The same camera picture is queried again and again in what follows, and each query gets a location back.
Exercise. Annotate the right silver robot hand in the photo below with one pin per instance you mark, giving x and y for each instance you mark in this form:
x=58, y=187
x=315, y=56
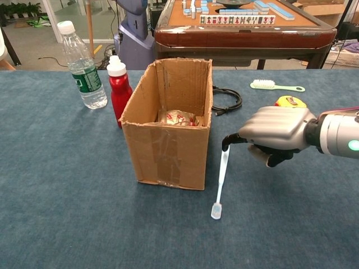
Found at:
x=277, y=126

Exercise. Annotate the light blue toothbrush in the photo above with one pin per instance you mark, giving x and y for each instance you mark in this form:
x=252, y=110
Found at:
x=223, y=171

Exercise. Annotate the tan snack bag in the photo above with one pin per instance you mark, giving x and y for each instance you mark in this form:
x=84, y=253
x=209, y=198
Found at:
x=176, y=117

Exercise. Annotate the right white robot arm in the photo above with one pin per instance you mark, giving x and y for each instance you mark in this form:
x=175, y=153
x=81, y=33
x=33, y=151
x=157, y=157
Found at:
x=336, y=134

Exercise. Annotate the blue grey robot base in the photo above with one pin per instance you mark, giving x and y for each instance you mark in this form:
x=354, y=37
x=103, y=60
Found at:
x=134, y=42

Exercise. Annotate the open cardboard box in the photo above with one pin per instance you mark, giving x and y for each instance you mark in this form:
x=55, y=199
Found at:
x=168, y=151

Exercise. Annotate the background cardboard box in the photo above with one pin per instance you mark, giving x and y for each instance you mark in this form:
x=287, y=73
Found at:
x=325, y=11

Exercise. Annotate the yellow tape measure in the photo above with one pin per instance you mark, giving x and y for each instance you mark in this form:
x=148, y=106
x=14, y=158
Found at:
x=289, y=101

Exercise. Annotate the mint green brush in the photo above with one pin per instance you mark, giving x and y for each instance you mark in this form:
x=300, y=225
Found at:
x=262, y=84

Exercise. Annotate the white plastic basket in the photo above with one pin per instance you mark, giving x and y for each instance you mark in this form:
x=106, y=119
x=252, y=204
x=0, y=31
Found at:
x=342, y=60

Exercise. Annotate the brown mahjong table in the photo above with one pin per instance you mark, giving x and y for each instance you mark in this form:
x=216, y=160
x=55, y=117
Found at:
x=224, y=36

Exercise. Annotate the purple cloth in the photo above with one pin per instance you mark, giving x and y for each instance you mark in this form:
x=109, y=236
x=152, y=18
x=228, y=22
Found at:
x=352, y=47

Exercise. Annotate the long blue-backed mahjong tile row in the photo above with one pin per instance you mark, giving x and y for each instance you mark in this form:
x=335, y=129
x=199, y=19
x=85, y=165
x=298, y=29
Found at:
x=280, y=11

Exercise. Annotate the face-up mahjong tile row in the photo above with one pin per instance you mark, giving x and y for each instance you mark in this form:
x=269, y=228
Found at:
x=224, y=19

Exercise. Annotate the black tripod stand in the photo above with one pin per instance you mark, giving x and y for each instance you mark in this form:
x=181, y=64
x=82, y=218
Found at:
x=344, y=18

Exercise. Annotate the blue-backed mahjong tile cluster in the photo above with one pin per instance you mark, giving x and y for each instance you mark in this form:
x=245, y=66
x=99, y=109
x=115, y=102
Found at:
x=193, y=8

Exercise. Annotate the red bottle white cap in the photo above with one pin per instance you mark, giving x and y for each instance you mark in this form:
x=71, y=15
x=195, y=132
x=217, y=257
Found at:
x=120, y=98

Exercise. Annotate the clear water bottle green label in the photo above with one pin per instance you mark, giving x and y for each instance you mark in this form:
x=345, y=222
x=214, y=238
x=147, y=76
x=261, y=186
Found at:
x=87, y=84

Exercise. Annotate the wooden pole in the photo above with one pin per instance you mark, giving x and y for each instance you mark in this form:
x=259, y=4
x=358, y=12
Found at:
x=89, y=28

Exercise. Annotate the blue felt table cover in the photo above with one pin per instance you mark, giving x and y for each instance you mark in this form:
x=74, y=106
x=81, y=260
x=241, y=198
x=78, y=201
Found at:
x=70, y=196

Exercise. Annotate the green fabric item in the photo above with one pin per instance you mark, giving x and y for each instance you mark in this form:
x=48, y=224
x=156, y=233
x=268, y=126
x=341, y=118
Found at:
x=40, y=22

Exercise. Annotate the potted green plants row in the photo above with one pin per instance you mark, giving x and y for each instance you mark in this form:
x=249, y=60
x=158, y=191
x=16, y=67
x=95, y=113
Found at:
x=19, y=9

